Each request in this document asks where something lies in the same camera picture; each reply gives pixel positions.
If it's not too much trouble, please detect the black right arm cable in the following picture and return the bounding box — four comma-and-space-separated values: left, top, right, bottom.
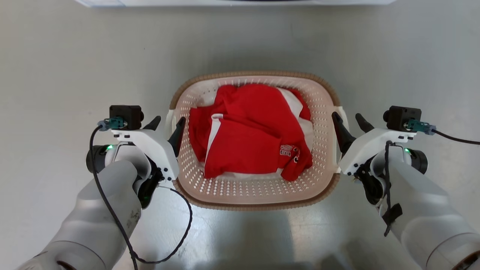
381, 140, 404, 237

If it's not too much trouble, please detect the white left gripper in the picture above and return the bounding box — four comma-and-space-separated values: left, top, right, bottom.
112, 115, 186, 209

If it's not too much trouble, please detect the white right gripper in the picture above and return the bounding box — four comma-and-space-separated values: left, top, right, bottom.
331, 111, 417, 206

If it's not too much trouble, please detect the cream perforated laundry basket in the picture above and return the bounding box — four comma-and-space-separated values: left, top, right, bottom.
165, 70, 350, 211

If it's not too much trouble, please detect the red and white garment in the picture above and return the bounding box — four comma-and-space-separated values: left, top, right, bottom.
188, 83, 315, 182

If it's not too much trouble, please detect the white front-load washing machine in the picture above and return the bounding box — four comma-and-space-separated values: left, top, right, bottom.
73, 0, 398, 8

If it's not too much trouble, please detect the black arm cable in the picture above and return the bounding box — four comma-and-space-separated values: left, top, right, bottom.
89, 117, 193, 270
381, 140, 404, 237

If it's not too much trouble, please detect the black right camera cable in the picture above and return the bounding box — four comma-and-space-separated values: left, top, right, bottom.
404, 119, 480, 146

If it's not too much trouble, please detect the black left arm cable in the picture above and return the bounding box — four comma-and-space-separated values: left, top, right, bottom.
89, 117, 193, 270

